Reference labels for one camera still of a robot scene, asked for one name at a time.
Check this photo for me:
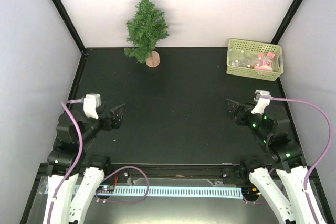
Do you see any green plastic basket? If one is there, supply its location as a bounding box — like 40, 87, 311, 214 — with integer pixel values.
226, 39, 284, 81

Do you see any small green christmas tree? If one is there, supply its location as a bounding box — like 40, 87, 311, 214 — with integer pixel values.
124, 0, 169, 68

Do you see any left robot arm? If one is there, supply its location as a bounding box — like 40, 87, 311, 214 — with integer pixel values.
43, 103, 125, 223

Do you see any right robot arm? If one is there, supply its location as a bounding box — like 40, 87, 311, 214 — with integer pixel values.
226, 98, 326, 223

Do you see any pink cone ornament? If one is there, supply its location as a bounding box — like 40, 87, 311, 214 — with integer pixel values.
254, 65, 273, 72

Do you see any pink star ornament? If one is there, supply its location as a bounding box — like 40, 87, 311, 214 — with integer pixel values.
258, 52, 275, 66

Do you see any small circuit board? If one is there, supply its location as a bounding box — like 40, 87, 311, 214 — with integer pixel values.
97, 185, 115, 194

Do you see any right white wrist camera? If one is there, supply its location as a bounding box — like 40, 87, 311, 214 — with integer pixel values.
251, 90, 271, 114

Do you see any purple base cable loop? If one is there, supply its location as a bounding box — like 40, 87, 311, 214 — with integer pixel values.
94, 165, 150, 205

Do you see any black aluminium rail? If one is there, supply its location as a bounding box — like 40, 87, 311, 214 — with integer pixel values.
39, 163, 318, 186

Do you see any light blue slotted cable duct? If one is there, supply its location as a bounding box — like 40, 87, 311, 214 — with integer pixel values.
43, 184, 243, 200

